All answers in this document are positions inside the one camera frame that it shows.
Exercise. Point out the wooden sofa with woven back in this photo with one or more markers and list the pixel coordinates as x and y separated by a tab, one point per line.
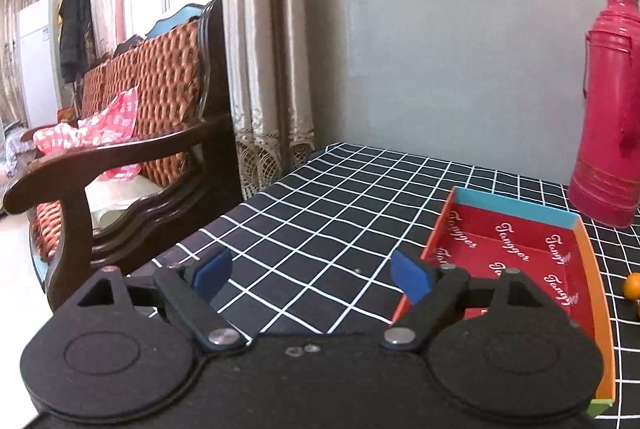
150	74

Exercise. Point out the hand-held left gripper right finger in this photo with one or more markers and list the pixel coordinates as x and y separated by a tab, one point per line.
412	276

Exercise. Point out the small orange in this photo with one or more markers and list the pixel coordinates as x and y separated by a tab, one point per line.
633	286

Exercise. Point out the black white grid tablecloth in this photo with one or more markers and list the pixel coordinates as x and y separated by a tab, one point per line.
325	209

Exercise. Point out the red thermos flask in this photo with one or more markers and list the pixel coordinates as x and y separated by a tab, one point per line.
607	119

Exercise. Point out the beige satin curtain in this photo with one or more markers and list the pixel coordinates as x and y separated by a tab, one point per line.
265	59

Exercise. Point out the pink checkered cloth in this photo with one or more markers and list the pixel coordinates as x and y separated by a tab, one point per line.
107	121

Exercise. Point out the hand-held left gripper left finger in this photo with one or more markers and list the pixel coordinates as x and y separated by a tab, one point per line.
212	271

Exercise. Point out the pale seat cushion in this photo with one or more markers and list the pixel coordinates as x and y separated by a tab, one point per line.
125	199

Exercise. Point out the red cardboard box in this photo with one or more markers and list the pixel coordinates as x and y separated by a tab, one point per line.
500	241

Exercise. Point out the white standing air conditioner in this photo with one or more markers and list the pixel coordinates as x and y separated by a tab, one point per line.
37	64

